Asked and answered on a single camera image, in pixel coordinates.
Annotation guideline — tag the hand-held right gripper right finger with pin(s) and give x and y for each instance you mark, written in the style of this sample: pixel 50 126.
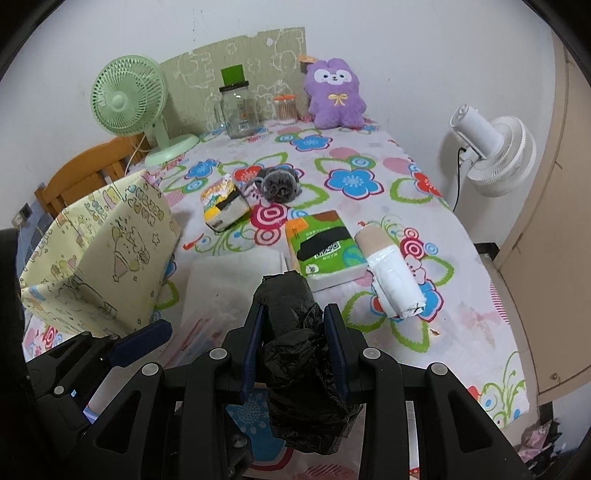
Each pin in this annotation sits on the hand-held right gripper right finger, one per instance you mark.
pixel 333 344

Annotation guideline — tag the green patterned board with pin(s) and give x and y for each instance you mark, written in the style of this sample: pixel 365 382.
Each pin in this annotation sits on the green patterned board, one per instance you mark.
pixel 194 74

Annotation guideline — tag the floral tablecloth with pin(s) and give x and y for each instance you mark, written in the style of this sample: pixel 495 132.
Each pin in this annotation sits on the floral tablecloth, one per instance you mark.
pixel 351 152

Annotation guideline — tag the beige door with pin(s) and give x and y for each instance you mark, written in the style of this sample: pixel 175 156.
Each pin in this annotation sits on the beige door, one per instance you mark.
pixel 549 230

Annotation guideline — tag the wooden chair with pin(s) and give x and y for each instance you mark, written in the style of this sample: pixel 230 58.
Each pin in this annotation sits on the wooden chair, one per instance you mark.
pixel 83 170

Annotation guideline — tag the white soft packet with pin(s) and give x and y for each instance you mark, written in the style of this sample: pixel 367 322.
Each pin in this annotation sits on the white soft packet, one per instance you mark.
pixel 221 286

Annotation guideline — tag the green tissue pack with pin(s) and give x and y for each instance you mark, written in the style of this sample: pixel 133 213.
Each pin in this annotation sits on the green tissue pack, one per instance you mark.
pixel 323 254

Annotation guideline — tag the green desk fan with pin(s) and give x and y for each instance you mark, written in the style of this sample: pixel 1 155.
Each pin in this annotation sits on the green desk fan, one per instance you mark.
pixel 124 97

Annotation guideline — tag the pink patterned bag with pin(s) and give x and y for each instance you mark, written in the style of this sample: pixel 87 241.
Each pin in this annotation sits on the pink patterned bag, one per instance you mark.
pixel 538 438

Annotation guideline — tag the black plastic bag roll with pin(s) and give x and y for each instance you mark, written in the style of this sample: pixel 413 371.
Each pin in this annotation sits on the black plastic bag roll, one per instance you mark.
pixel 291 314

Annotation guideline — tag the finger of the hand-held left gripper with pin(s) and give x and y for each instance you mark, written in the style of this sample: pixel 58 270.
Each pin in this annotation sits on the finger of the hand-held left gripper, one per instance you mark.
pixel 143 340

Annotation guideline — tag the purple plush toy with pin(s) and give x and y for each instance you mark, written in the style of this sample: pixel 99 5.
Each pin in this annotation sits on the purple plush toy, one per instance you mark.
pixel 334 97

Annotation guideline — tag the beige and white bag roll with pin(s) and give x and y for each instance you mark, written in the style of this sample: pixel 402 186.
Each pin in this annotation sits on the beige and white bag roll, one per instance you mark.
pixel 392 272

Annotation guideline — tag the glass jar with black lid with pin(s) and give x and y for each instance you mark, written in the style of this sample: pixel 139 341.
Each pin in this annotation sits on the glass jar with black lid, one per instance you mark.
pixel 238 113

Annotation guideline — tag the small grey plush toy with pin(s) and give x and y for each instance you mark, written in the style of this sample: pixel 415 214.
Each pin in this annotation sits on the small grey plush toy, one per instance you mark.
pixel 277 184

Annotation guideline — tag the yellow printed fabric basket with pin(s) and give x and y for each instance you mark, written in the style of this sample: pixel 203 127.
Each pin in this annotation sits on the yellow printed fabric basket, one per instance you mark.
pixel 115 249

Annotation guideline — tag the white circulation fan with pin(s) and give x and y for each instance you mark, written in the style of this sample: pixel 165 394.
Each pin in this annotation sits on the white circulation fan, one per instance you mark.
pixel 498 152

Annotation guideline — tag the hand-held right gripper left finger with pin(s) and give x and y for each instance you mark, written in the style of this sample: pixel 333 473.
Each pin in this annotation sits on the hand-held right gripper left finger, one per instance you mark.
pixel 254 344

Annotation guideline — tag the yellow and white tissue pack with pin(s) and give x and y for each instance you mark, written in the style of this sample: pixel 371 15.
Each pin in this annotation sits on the yellow and white tissue pack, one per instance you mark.
pixel 224 205

